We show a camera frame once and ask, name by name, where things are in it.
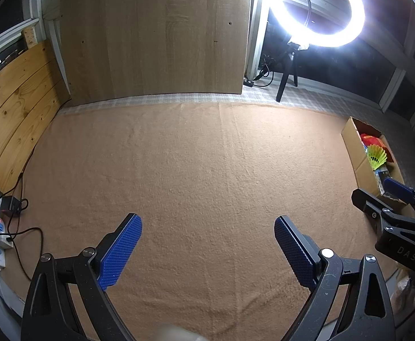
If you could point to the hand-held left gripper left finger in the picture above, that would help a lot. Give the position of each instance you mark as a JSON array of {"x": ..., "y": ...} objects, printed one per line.
[{"x": 120, "y": 252}]

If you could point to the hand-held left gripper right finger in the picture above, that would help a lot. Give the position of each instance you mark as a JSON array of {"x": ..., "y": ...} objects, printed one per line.
[{"x": 294, "y": 252}]

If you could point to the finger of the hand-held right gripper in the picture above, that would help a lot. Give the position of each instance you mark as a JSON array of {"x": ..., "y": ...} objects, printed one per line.
[
  {"x": 365, "y": 201},
  {"x": 401, "y": 189}
]

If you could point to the yellow shuttlecock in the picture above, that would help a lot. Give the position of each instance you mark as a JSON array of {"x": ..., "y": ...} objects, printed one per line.
[{"x": 376, "y": 158}]

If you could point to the cardboard box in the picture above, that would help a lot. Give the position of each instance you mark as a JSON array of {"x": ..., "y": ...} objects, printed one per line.
[{"x": 356, "y": 149}]

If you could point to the red cloth bag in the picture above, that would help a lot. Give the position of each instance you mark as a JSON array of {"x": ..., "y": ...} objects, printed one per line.
[{"x": 370, "y": 140}]

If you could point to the white patterned cylinder bottle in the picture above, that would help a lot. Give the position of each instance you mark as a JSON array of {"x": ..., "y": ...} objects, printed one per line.
[{"x": 379, "y": 184}]

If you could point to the tan blanket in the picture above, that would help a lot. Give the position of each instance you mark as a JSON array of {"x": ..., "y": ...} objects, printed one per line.
[{"x": 193, "y": 184}]

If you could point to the black power adapter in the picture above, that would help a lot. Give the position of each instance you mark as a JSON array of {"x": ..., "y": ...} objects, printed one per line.
[{"x": 10, "y": 204}]

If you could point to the black tripod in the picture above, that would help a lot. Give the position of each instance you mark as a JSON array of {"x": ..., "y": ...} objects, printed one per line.
[{"x": 286, "y": 74}]

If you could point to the black power strip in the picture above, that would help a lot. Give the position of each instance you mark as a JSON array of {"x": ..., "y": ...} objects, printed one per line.
[{"x": 248, "y": 83}]

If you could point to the pine wood panel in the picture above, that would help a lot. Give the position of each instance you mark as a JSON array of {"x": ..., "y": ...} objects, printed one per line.
[{"x": 15, "y": 106}]

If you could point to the light wooden board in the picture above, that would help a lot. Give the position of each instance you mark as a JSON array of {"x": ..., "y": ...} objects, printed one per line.
[{"x": 150, "y": 35}]

